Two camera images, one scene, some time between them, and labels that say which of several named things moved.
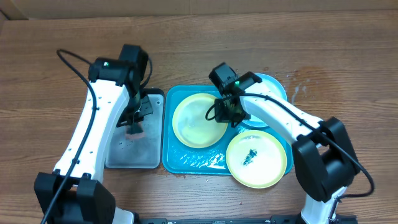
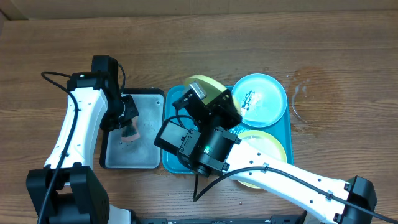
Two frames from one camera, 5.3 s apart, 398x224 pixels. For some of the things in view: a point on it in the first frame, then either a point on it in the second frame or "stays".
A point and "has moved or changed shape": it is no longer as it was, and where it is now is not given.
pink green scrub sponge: [135, 131] has moved or changed shape
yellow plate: [190, 123] has moved or changed shape
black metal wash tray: [144, 153] stays
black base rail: [275, 219] stays
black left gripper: [147, 110] -> [132, 112]
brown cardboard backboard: [12, 9] stays
